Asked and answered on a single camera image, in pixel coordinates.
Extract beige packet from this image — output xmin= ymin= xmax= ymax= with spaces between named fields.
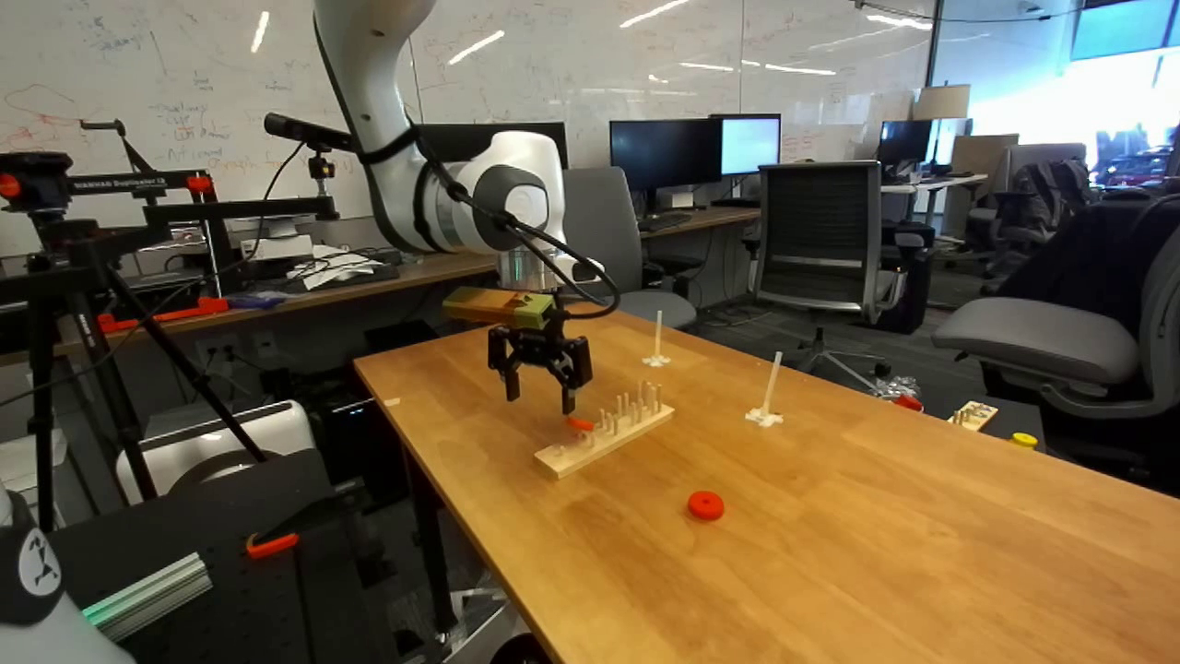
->
xmin=943 ymin=399 xmax=1001 ymax=436

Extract grey swivel chair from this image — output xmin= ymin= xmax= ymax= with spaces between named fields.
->
xmin=561 ymin=162 xmax=701 ymax=332

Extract white grey box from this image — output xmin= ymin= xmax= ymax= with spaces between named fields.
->
xmin=112 ymin=396 xmax=320 ymax=511

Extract wooden wall desk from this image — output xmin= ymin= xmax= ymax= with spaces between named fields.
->
xmin=92 ymin=244 xmax=541 ymax=347

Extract wooden peg base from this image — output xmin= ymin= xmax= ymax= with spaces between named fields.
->
xmin=531 ymin=375 xmax=679 ymax=484

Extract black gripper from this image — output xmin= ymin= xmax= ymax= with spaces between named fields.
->
xmin=483 ymin=323 xmax=599 ymax=419

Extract white papers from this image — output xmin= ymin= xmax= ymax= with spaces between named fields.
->
xmin=279 ymin=244 xmax=386 ymax=297

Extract aluminium extrusion bar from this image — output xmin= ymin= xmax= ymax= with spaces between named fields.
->
xmin=76 ymin=550 xmax=217 ymax=645

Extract beige lamp shade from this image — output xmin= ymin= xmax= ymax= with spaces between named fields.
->
xmin=911 ymin=82 xmax=976 ymax=126

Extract red bar clamp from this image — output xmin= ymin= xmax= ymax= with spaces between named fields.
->
xmin=96 ymin=291 xmax=231 ymax=345

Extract orange clamp handle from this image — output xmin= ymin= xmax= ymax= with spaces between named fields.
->
xmin=239 ymin=529 xmax=306 ymax=565

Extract grey office chair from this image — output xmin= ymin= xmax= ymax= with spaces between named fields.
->
xmin=931 ymin=196 xmax=1180 ymax=495

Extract yellow wrist camera mount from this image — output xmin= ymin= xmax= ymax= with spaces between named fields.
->
xmin=439 ymin=283 xmax=557 ymax=332

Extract black tripod rig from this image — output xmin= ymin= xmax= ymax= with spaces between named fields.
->
xmin=0 ymin=116 xmax=342 ymax=540

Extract black sensor bar camera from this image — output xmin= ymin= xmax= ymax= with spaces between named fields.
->
xmin=258 ymin=111 xmax=363 ymax=157

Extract black cart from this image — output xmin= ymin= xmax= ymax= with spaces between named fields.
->
xmin=49 ymin=446 xmax=418 ymax=664

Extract lit computer monitor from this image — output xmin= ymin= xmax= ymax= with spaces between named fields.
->
xmin=703 ymin=111 xmax=788 ymax=186

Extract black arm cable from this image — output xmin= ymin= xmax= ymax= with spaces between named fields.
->
xmin=358 ymin=121 xmax=622 ymax=326

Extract black office chair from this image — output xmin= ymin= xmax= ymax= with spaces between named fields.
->
xmin=744 ymin=158 xmax=932 ymax=341

